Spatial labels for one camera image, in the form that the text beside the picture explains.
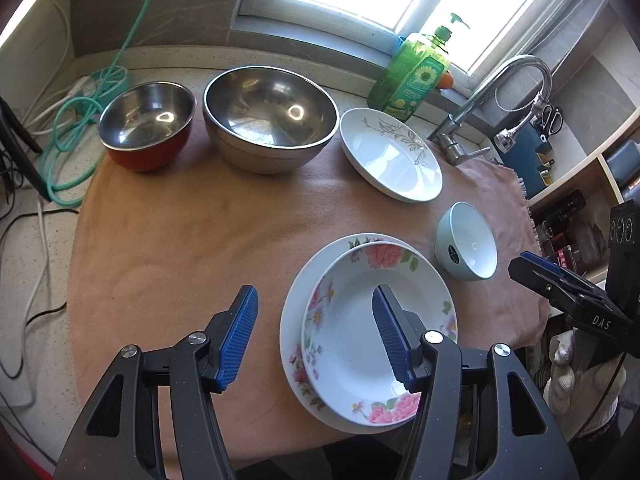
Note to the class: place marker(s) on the green dish soap bottle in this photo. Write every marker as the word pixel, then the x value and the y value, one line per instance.
pixel 413 72

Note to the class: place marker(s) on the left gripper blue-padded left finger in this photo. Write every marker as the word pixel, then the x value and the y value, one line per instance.
pixel 117 434

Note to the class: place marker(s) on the wooden shelf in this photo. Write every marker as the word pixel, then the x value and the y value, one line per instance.
pixel 593 178

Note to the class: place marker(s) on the teal round power strip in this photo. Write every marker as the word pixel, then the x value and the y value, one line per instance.
pixel 107 82

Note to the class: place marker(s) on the red steel bowl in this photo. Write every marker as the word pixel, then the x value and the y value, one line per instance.
pixel 145 128

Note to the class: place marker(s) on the large pink-flower plate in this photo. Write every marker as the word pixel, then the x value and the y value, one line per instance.
pixel 343 353

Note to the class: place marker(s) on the pink towel mat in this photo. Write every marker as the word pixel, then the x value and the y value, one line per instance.
pixel 155 256

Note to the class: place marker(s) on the black scissors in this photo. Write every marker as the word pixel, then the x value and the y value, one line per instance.
pixel 551 120

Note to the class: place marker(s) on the white plate grey leaf pattern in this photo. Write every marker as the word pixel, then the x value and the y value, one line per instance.
pixel 390 156

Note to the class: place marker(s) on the orange fruit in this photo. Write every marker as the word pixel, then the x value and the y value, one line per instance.
pixel 446 81

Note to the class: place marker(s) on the white-gloved right hand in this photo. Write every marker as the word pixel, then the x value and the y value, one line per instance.
pixel 576 389

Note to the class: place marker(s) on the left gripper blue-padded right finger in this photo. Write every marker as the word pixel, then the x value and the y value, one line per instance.
pixel 480 415

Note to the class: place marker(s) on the light blue ceramic bowl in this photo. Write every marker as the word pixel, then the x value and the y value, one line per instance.
pixel 465 246

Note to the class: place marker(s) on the large stainless steel bowl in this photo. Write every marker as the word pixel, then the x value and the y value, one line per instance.
pixel 268 120

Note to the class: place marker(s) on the blue knife block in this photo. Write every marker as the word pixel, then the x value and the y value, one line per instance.
pixel 529 157

